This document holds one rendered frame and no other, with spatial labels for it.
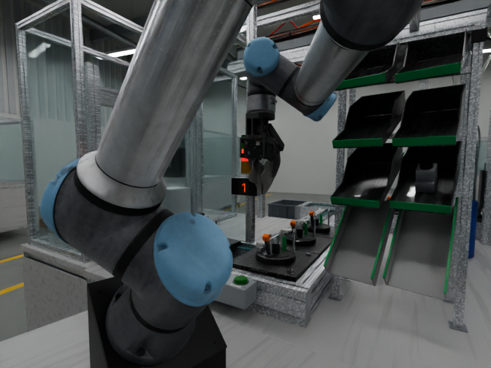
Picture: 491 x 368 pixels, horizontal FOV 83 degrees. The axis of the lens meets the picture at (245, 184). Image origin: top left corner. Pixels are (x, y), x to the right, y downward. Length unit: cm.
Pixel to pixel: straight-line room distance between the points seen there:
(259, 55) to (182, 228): 39
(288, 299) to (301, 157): 1094
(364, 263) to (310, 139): 1088
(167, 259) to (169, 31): 24
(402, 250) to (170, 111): 74
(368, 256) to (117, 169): 71
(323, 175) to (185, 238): 1124
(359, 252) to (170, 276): 64
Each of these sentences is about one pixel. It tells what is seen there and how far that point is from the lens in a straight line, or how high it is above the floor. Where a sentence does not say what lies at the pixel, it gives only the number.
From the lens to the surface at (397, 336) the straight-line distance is 91.
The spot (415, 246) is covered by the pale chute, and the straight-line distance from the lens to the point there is 90.
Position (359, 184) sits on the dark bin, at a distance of 93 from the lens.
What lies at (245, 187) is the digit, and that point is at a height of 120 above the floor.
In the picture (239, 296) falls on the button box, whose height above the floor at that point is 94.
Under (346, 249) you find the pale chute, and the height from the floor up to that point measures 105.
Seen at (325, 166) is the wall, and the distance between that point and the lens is 1154.
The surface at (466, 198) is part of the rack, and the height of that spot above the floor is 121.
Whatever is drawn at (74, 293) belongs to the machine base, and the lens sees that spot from 153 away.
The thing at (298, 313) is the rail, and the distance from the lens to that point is 85.
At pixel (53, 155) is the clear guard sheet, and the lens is 160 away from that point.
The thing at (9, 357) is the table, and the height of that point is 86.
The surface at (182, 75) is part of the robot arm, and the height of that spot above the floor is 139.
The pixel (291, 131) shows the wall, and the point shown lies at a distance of 1183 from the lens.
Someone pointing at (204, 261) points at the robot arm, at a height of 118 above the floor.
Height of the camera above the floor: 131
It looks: 5 degrees down
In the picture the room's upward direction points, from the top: straight up
